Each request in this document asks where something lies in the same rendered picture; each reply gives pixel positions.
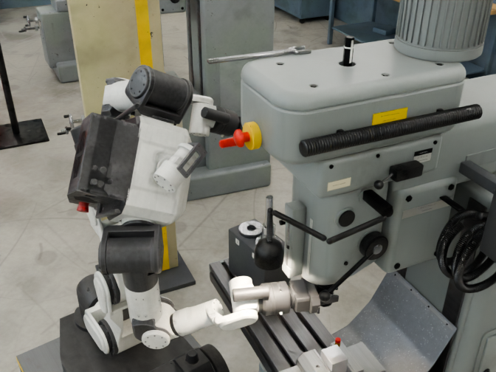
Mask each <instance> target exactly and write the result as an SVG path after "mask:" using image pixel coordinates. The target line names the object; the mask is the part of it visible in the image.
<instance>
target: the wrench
mask: <svg viewBox="0 0 496 372"><path fill-rule="evenodd" d="M292 53H293V54H294V55H302V54H309V53H311V50H310V49H305V46H304V45H302V46H293V47H288V49H281V50H275V51H268V52H257V53H251V54H244V55H233V56H227V57H220V58H209V59H207V62H208V63H209V64H213V63H223V62H230V61H241V60H247V59H253V58H265V57H271V56H277V55H288V54H292Z"/></svg>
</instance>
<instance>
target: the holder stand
mask: <svg viewBox="0 0 496 372"><path fill-rule="evenodd" d="M261 233H262V223H260V222H259V221H258V220H256V219H255V218H254V219H253V220H250V221H246V222H244V223H242V224H239V225H238V226H235V227H232V228H230V229H229V269H230V271H231V272H232V273H233V274H234V275H236V276H237V277H241V276H247V277H249V278H251V279H252V285H253V286H260V285H261V284H262V283H272V282H279V281H286V283H287V286H288V285H289V281H290V280H291V278H288V277H287V275H286V274H285V273H284V271H283V270H282V266H281V267H280V268H278V269H275V270H264V269H260V268H258V267H257V266H256V265H255V263H254V250H255V247H256V245H257V243H258V241H259V240H261ZM275 238H276V239H278V240H279V241H280V242H281V245H282V247H283V251H284V245H285V241H283V240H282V239H281V238H279V237H278V236H277V235H275Z"/></svg>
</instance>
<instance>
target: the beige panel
mask: <svg viewBox="0 0 496 372"><path fill-rule="evenodd" d="M67 4H68V10H69V19H70V24H71V29H72V38H73V44H74V48H75V57H76V63H77V72H78V77H79V82H80V91H81V97H82V101H83V110H84V116H85V118H86V117H87V116H88V115H89V114H91V113H92V112H94V113H96V114H101V109H102V105H103V96H104V91H105V86H107V83H106V79H107V78H125V79H128V80H130V78H131V76H132V74H133V72H134V70H135V69H136V68H137V67H138V66H140V65H146V66H150V67H151V68H152V69H155V70H158V71H161V72H164V73H165V71H164V61H163V50H162V31H161V20H160V9H159V0H67ZM162 237H163V244H164V255H163V265H162V272H161V273H160V274H158V278H159V292H160V294H164V293H167V292H172V291H174V290H177V289H182V288H185V287H187V286H192V285H195V284H196V281H195V279H194V277H193V276H192V274H191V272H190V270H189V269H188V267H187V265H186V263H185V262H184V260H183V259H182V256H181V255H180V254H179V251H178V250H177V244H176V224H175V222H174V223H172V224H169V225H168V226H165V227H163V228H162Z"/></svg>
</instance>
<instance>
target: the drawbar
mask: <svg viewBox="0 0 496 372"><path fill-rule="evenodd" d="M352 40H354V37H353V36H350V35H348V36H345V43H344V46H345V47H351V41H352ZM345 47H344V51H343V60H342V65H343V66H352V60H353V52H354V48H353V52H352V60H351V63H349V61H350V53H351V49H346V48H345ZM353 47H354V45H353Z"/></svg>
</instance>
